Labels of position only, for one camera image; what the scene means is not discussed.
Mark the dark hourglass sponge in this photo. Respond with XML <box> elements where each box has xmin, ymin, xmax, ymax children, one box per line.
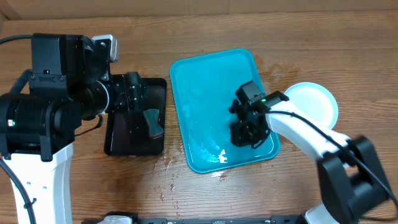
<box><xmin>143</xmin><ymin>109</ymin><xmax>164</xmax><ymax>139</ymax></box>

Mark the teal plastic tray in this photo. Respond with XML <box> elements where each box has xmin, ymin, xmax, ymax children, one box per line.
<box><xmin>169</xmin><ymin>49</ymin><xmax>280</xmax><ymax>173</ymax></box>

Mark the light blue plate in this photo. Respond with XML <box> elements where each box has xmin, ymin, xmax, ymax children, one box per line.
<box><xmin>284</xmin><ymin>82</ymin><xmax>339</xmax><ymax>129</ymax></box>

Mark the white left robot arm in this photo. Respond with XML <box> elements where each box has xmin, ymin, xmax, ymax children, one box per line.
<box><xmin>1</xmin><ymin>33</ymin><xmax>146</xmax><ymax>223</ymax></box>

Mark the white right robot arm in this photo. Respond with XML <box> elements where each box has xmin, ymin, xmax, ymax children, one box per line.
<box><xmin>229</xmin><ymin>90</ymin><xmax>397</xmax><ymax>223</ymax></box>

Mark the black rectangular water tray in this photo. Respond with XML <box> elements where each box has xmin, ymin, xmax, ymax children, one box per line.
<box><xmin>104</xmin><ymin>78</ymin><xmax>167</xmax><ymax>156</ymax></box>

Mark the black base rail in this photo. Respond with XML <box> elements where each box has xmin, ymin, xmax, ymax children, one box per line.
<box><xmin>81</xmin><ymin>212</ymin><xmax>307</xmax><ymax>224</ymax></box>

